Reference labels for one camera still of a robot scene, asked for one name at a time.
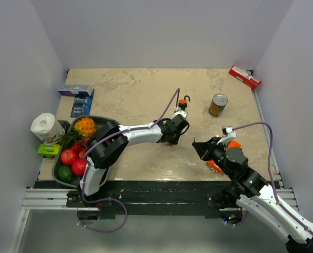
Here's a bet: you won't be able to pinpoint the orange blister pack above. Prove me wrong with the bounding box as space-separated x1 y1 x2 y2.
206 141 241 174

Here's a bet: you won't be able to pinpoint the blue white box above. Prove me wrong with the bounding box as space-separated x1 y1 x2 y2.
58 84 93 96

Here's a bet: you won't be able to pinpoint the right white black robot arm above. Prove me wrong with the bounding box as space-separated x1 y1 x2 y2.
192 137 313 252

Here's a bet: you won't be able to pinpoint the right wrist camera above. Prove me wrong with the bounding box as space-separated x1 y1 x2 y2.
217 126 236 144

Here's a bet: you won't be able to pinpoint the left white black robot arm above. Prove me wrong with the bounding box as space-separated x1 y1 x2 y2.
78 114 190 207

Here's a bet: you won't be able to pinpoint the paper towel roll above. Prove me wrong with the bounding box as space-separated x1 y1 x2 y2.
30 113 65 145

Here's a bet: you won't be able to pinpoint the small peach fruits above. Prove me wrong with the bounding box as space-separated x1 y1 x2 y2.
72 138 89 158

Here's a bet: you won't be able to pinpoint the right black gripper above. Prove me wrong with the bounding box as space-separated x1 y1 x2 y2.
192 137 234 178

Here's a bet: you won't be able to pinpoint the red cardboard box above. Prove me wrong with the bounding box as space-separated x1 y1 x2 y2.
229 65 262 90

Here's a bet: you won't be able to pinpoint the green lime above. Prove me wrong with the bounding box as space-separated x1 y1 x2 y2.
57 165 74 182

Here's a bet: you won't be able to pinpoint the orange flower pineapple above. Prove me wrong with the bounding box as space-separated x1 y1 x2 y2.
60 117 97 148

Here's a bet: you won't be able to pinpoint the green box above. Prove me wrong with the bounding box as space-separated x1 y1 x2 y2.
37 143 61 159

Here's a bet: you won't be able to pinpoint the tin can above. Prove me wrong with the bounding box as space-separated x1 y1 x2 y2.
208 94 228 117

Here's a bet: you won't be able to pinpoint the aluminium rail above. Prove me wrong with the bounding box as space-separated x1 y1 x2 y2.
21 189 299 211

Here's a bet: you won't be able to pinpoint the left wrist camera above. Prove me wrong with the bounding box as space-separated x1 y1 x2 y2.
171 106 188 119

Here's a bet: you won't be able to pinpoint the blue blister pack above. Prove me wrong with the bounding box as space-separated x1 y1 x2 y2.
70 89 95 118

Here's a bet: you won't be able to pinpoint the red apple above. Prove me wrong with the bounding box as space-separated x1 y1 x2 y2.
71 158 87 177
60 148 79 166

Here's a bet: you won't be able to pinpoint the grey fruit tray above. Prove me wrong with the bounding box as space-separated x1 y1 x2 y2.
52 115 112 188

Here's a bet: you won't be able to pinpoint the orange black padlock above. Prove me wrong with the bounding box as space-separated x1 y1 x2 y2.
178 95 191 110

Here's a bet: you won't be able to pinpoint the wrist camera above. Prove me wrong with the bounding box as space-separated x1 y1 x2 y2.
217 126 236 144
171 106 188 119

